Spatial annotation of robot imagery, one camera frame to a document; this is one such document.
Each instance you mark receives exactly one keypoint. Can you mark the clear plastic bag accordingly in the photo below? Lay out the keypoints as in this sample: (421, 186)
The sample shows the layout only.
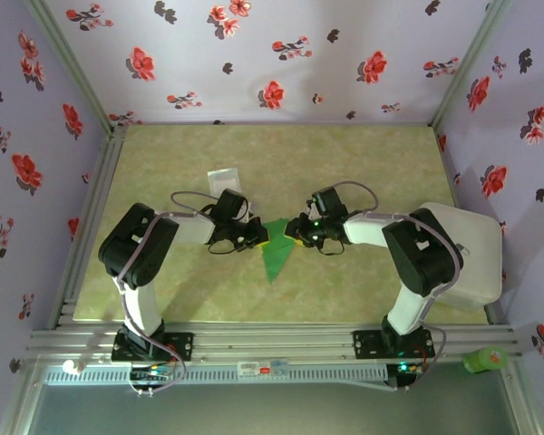
(224, 177)

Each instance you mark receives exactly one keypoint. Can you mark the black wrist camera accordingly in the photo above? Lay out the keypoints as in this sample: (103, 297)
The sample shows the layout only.
(232, 205)
(330, 203)

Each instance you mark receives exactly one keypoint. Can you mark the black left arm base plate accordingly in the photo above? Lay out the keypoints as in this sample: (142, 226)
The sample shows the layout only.
(181, 346)

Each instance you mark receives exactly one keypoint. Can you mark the small white cap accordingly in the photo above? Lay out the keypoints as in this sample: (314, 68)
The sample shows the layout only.
(72, 366)

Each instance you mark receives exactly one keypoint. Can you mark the white storage box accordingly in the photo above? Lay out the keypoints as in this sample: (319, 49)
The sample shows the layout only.
(480, 254)

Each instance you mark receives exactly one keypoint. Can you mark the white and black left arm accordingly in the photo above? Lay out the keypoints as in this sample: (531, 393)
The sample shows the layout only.
(136, 249)

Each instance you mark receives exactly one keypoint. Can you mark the green paper sheet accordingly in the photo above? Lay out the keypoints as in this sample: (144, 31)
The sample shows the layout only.
(274, 263)

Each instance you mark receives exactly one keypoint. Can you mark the aluminium frame post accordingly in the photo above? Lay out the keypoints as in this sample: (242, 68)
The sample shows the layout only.
(74, 63)
(468, 63)
(22, 399)
(517, 399)

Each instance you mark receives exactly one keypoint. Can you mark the aluminium mounting rail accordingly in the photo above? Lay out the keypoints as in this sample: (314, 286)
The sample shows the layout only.
(272, 340)

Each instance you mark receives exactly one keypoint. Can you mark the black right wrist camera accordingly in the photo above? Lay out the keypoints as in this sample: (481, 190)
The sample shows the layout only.
(330, 203)

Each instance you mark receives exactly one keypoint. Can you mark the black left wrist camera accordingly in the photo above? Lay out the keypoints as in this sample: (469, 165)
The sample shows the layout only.
(232, 205)

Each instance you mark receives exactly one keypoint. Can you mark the small circuit board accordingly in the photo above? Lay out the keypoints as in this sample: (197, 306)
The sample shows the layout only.
(152, 372)
(405, 369)

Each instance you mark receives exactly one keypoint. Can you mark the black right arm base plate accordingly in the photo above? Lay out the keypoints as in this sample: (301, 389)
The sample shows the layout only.
(367, 344)

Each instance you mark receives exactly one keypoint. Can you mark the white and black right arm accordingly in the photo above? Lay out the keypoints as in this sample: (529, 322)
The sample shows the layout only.
(421, 258)

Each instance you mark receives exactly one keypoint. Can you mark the white barcode label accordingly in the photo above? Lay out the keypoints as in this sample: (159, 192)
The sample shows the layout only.
(248, 369)

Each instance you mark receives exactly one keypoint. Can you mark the small red label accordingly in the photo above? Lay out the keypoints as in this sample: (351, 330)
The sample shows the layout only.
(265, 370)

